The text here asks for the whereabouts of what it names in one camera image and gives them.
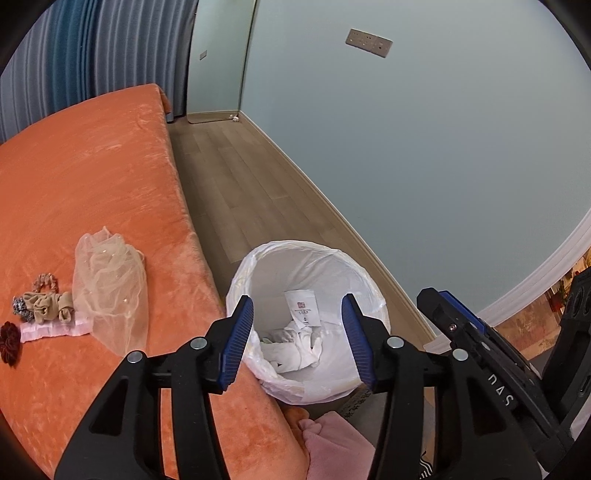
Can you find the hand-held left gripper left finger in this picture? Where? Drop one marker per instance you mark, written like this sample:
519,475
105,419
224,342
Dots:
238,346

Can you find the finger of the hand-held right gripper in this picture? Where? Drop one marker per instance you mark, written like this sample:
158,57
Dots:
443,318
464,313

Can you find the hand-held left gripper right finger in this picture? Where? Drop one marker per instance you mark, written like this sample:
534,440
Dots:
358,346

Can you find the white tissue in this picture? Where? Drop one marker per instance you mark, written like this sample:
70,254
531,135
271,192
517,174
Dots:
281,355

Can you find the white sock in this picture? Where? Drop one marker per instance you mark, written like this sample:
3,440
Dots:
310,346

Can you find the white card with red label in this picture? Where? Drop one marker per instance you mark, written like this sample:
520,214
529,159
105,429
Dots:
301,307

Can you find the white-lined trash bin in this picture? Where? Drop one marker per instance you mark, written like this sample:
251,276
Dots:
300,267

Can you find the beige mesh netting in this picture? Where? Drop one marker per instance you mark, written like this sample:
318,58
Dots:
111,295

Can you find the beige sock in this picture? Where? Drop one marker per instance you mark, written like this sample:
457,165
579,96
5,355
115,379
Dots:
65,305
41,307

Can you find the pink lace band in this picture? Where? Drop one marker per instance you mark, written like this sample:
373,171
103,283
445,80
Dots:
51,330

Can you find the brown beaded scrunchie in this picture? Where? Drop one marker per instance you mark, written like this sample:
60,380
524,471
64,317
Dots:
45,282

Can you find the black and white patterned scrunchie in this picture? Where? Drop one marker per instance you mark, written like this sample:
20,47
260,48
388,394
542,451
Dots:
21,307

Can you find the dark red velvet scrunchie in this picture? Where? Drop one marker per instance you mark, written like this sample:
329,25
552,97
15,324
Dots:
9,344

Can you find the pink fleece clothing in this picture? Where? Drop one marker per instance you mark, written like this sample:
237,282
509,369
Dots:
341,447

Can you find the orange plush bed cover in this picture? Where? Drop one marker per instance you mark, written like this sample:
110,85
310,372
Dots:
92,184

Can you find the standing floor mirror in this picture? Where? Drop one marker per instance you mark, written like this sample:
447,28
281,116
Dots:
217,60

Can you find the teal curtain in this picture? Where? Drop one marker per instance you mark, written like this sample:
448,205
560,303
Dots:
64,55

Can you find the metal wall socket panel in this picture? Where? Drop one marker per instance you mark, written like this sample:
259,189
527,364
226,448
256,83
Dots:
369,42

